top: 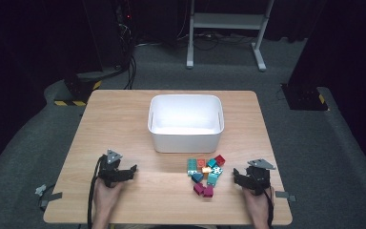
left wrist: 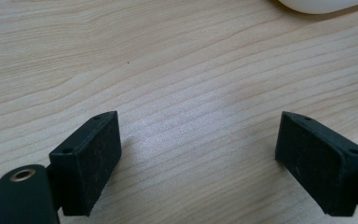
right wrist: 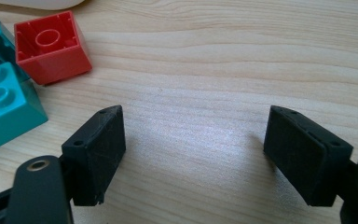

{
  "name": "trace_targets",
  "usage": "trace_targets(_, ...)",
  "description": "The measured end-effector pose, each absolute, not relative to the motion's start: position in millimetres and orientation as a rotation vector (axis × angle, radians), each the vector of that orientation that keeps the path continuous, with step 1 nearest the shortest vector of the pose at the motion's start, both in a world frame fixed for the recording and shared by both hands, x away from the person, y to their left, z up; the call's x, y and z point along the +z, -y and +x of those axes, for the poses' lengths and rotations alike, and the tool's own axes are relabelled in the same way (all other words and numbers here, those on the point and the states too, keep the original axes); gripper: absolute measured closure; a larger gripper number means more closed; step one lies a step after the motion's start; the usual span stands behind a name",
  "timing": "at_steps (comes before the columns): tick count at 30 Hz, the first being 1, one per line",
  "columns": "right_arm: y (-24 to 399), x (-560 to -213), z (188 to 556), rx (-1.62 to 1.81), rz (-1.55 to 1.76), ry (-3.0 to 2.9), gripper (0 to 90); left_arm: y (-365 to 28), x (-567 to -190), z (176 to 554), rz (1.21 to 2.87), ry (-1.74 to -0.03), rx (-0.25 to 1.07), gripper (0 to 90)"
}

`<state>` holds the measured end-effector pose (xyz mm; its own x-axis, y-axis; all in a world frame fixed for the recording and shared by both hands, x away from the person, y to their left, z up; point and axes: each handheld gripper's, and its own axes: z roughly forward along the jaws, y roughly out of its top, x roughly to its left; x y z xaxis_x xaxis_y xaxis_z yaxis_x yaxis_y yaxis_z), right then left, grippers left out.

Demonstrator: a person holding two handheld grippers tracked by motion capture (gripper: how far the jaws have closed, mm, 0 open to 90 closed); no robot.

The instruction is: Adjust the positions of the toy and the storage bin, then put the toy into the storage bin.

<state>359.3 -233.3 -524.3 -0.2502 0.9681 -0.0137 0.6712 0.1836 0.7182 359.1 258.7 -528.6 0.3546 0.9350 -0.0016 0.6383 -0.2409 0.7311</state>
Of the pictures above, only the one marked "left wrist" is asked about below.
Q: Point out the white plastic bin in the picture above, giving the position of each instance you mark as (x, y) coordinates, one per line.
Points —
(320, 5)

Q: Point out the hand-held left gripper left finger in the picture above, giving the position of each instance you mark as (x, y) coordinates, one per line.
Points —
(87, 165)

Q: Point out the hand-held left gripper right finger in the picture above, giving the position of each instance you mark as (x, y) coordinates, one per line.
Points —
(317, 165)

